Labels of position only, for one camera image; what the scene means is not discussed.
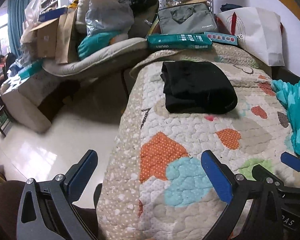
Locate black pants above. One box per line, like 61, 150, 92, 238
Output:
160, 61, 238, 114

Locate turquoise fleece blanket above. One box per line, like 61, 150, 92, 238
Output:
271, 80, 300, 155

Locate patchwork quilted bed cover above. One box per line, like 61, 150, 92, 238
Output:
96, 44, 300, 239

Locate light blue shapes box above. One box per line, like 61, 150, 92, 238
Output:
204, 31, 238, 46

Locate seated person black hair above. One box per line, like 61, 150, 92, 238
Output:
0, 53, 17, 81

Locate teal folded cloth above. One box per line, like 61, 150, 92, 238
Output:
77, 31, 120, 60

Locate brown cardboard box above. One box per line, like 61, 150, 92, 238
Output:
30, 18, 59, 58

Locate grey laptop bag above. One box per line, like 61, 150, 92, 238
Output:
158, 2, 218, 34

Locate teal long package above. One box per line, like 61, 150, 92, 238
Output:
147, 34, 212, 50

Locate clear plastic bag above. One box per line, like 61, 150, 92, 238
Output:
85, 0, 134, 36

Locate teal window curtain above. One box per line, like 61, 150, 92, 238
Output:
7, 0, 30, 57

